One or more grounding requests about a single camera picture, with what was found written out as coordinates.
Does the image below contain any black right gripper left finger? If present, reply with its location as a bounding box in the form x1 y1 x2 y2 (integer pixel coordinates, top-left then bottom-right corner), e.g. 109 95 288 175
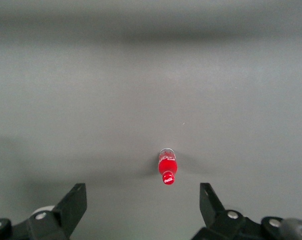
28 182 88 240

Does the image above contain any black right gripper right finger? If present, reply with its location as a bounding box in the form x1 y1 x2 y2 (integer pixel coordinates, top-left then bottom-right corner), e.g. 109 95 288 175
192 182 247 240

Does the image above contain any red cola bottle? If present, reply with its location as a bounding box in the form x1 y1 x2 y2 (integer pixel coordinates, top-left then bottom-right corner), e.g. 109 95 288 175
158 147 178 186

